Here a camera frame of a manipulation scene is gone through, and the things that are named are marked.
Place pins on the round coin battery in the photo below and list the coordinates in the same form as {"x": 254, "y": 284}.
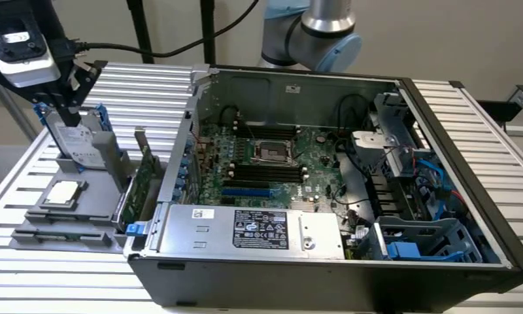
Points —
{"x": 321, "y": 138}

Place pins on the black open PC case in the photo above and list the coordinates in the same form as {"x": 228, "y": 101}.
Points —
{"x": 288, "y": 281}

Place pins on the metal drive cage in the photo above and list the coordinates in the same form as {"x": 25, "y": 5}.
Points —
{"x": 394, "y": 131}

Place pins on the silver CPU chip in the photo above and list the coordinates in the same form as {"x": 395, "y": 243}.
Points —
{"x": 64, "y": 194}

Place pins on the black stand pole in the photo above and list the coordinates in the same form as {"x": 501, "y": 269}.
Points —
{"x": 208, "y": 29}
{"x": 141, "y": 29}

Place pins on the grey disk bay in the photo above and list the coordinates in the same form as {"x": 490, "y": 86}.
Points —
{"x": 435, "y": 232}

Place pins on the black RAM slot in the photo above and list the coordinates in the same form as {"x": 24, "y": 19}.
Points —
{"x": 268, "y": 166}
{"x": 268, "y": 175}
{"x": 268, "y": 170}
{"x": 268, "y": 180}

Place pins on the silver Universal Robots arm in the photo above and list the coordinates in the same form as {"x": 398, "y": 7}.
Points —
{"x": 326, "y": 23}

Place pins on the blue expansion slot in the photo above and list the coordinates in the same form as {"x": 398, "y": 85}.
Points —
{"x": 246, "y": 193}

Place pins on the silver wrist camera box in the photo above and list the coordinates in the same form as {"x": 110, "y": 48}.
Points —
{"x": 24, "y": 55}

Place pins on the hard disk with blue carrier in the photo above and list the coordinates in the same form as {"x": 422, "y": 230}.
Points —
{"x": 76, "y": 144}

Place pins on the silver power supply unit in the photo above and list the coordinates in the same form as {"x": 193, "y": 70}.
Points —
{"x": 209, "y": 235}

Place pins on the metal CPU socket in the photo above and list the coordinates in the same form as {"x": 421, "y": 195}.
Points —
{"x": 273, "y": 152}

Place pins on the green graphics card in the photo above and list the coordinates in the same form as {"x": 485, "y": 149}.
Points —
{"x": 144, "y": 178}

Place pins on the blue plastic bay clip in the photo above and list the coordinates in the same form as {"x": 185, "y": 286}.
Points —
{"x": 403, "y": 251}

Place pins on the green motherboard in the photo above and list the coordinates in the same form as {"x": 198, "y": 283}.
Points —
{"x": 320, "y": 184}

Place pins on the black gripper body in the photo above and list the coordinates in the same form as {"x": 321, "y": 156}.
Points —
{"x": 55, "y": 29}

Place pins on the blue case latch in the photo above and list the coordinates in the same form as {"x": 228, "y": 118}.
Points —
{"x": 134, "y": 229}

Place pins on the grey parts rack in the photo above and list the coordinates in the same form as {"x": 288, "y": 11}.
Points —
{"x": 96, "y": 186}

